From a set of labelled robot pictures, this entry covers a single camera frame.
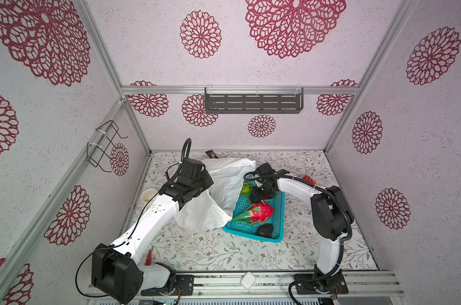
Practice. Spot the white cup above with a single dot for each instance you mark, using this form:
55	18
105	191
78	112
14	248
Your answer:
148	194

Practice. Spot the red handled tongs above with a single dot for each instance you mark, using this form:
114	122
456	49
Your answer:
148	261

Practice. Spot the black wire wall rack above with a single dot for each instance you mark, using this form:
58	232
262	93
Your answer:
109	153

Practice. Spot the small dark object at wall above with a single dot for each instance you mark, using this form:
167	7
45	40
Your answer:
211	154

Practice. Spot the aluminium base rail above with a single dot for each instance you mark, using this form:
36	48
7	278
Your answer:
278	284

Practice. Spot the white square button box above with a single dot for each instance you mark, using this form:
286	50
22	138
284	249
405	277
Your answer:
248	280

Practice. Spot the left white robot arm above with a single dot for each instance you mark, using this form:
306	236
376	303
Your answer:
115	269

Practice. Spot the white plastic bag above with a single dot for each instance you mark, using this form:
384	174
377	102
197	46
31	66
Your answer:
214	208

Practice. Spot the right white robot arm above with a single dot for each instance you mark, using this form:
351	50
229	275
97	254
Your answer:
332	219

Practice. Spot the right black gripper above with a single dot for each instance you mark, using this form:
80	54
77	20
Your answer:
261	192

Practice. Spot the grey wall shelf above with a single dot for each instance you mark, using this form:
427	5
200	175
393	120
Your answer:
253	101

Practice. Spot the red dragon fruit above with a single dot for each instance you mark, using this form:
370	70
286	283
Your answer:
256	214

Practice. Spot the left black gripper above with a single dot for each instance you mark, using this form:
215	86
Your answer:
207	180

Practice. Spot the dark avocado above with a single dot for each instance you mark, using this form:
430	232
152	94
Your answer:
265	230

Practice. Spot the pink mushroom plush toy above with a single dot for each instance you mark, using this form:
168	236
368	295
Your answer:
309	179

